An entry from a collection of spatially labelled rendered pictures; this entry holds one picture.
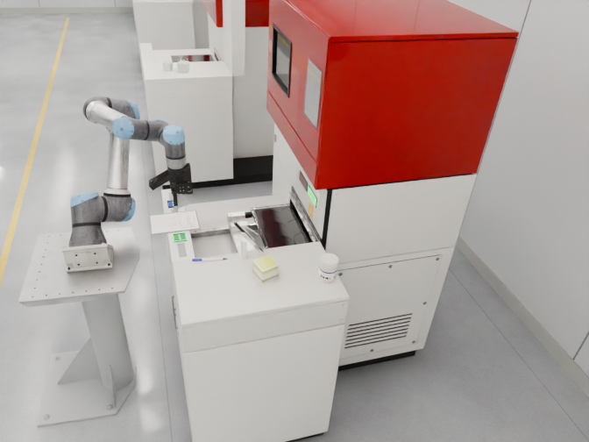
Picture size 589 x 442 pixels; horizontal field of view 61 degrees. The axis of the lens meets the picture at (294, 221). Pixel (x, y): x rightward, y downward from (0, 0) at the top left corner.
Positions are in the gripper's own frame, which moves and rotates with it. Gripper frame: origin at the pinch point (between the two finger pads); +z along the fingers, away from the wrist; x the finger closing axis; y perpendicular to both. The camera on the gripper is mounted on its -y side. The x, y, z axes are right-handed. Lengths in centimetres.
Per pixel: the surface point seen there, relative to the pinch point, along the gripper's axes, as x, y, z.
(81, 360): 12, -52, 93
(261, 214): 18.5, 40.7, 20.8
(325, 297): -48, 49, 14
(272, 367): -50, 29, 47
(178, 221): 11.6, 1.3, 14.3
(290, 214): 16, 54, 21
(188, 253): -10.9, 3.2, 14.6
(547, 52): 51, 207, -41
